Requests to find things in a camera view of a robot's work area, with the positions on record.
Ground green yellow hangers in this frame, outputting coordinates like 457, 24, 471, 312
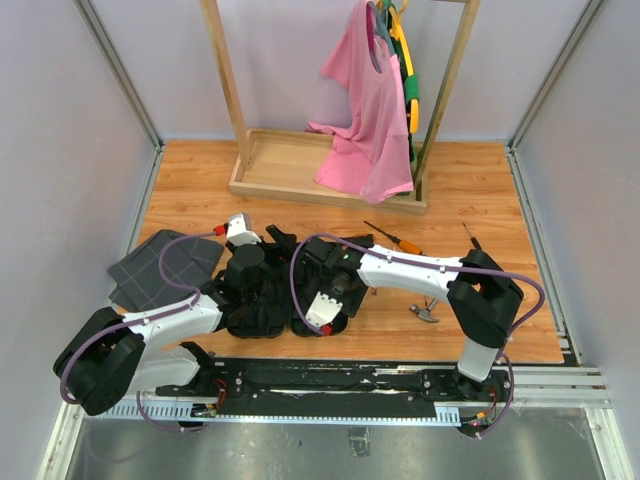
377, 1, 420, 163

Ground grey cable duct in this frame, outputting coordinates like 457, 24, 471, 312
99, 400, 462, 427

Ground black plastic tool case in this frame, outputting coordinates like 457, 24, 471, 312
216, 238, 368, 338

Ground left aluminium frame post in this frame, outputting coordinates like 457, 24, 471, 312
72, 0, 165, 151

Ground right aluminium frame post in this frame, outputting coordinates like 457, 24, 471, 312
507, 0, 609, 151

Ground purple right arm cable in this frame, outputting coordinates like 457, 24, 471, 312
288, 232, 546, 441

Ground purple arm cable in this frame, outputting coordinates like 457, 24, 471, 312
59, 230, 226, 434
288, 232, 546, 441

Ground claw hammer black grip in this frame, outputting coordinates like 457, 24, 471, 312
410, 298, 439, 323

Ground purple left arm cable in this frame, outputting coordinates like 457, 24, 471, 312
59, 230, 226, 434

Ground small orange black screwdriver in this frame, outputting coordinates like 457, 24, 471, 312
462, 222, 482, 250

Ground dark grey folded cloth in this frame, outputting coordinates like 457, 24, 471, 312
108, 229, 224, 312

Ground orange grid handle tool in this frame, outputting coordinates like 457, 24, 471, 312
364, 221, 424, 256

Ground pink t-shirt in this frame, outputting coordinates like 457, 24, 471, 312
306, 1, 414, 204

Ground aluminium frame post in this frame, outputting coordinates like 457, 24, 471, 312
72, 0, 165, 151
507, 0, 609, 151

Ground wooden clothes rack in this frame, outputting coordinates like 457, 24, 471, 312
200, 1, 480, 214

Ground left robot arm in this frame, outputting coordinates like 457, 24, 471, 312
53, 214, 297, 416

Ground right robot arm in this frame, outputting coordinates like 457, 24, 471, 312
289, 235, 524, 400

